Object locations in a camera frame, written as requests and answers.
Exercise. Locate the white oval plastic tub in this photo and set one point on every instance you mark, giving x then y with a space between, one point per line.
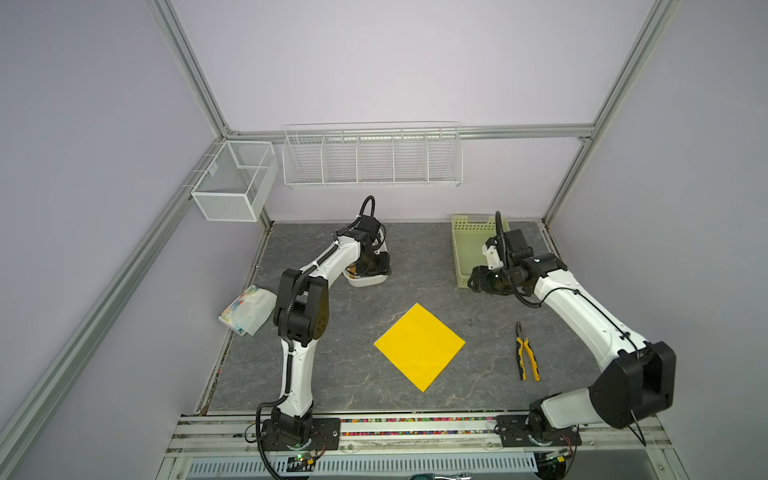
350 272

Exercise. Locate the yellow black pliers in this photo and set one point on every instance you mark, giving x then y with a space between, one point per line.
524 349

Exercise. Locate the yellow paper napkin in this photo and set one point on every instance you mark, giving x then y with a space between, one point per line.
420 346

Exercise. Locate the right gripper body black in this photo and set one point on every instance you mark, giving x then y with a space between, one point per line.
495 282

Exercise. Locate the white mesh box basket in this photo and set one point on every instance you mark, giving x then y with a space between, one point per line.
237 181

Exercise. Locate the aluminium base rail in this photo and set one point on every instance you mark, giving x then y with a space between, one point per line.
359 433

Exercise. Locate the green perforated plastic basket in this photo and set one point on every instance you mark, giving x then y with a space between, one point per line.
469 233

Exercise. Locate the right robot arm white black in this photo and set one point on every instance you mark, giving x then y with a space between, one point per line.
637 377

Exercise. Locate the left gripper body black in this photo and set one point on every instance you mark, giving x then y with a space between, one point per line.
375 264

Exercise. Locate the white wire wall rack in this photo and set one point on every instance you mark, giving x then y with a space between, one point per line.
412 153

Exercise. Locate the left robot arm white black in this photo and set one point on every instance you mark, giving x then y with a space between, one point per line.
358 254

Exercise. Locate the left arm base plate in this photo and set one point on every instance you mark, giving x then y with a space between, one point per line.
294 434

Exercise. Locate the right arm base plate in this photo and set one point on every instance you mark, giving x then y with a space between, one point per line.
518 430

